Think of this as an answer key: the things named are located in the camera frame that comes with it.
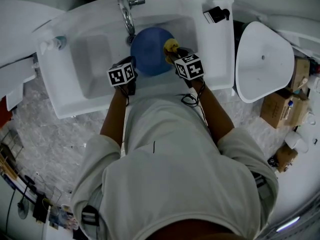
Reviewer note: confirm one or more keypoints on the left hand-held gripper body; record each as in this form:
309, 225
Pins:
120, 74

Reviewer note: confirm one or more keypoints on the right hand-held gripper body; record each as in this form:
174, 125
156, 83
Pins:
190, 67

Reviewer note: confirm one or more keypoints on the yellow sponge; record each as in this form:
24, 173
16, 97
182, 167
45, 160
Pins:
171, 44

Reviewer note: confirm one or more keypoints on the blue round bowl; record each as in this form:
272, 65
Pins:
150, 49

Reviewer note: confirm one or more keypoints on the person's right forearm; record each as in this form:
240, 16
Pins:
215, 111

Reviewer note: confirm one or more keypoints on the person's left forearm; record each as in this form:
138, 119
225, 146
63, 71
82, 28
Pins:
113, 119

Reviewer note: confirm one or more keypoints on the chrome sink drain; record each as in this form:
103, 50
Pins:
130, 39

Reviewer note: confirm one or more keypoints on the white sink vanity cabinet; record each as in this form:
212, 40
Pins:
95, 66

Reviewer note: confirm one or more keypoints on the chrome faucet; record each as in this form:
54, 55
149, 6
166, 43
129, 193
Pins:
127, 16

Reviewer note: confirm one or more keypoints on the black pump soap dispenser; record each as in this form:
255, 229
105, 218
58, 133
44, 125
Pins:
216, 15

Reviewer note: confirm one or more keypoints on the white foam pump bottle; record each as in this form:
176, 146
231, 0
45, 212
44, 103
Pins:
60, 42

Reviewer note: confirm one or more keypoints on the white bathtub with black outside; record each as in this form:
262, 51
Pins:
265, 64

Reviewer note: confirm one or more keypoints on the large brown cardboard box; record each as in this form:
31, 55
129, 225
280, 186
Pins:
273, 110

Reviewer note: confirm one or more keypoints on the large white box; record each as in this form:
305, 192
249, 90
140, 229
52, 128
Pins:
17, 71

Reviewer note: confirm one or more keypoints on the person's white shirt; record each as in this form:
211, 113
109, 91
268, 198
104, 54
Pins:
175, 171

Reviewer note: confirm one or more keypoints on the small white box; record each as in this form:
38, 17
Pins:
15, 97

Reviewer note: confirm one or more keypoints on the red board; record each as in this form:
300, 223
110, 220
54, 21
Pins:
4, 111

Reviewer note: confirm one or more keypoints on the white ceramic toilet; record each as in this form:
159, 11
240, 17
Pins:
314, 82

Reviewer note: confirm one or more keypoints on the white waste bin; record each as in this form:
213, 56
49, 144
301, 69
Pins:
297, 142

